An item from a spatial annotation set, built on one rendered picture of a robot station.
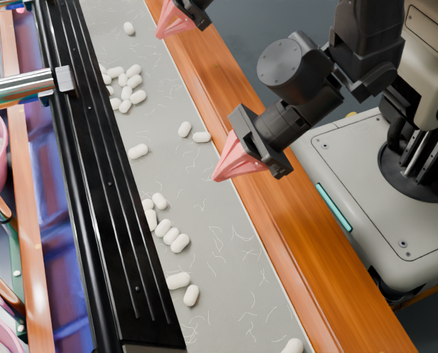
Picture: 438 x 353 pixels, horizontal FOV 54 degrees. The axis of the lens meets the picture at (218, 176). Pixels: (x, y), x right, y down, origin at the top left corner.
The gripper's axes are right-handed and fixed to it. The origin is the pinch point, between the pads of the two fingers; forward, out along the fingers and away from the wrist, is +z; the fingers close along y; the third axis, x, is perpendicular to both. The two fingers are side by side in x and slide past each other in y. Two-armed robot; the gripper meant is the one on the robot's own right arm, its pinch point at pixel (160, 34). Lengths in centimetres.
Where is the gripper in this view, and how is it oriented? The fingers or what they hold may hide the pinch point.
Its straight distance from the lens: 87.6
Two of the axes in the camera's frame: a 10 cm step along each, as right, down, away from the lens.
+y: 3.5, 7.4, -5.7
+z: -7.2, 6.0, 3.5
